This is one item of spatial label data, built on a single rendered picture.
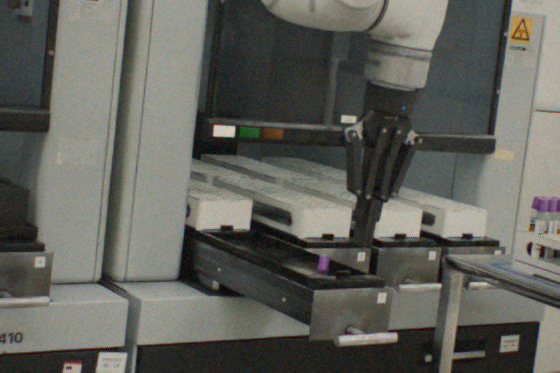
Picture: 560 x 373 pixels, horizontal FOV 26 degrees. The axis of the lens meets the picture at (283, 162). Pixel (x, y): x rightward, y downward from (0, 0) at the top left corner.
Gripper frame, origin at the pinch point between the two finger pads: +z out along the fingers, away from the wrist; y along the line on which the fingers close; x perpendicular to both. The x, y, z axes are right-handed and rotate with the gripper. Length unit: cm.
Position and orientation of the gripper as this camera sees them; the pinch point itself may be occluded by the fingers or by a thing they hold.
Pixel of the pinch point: (366, 221)
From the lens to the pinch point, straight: 174.6
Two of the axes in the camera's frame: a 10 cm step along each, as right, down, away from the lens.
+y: -8.7, -0.7, -4.8
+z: -1.8, 9.7, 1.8
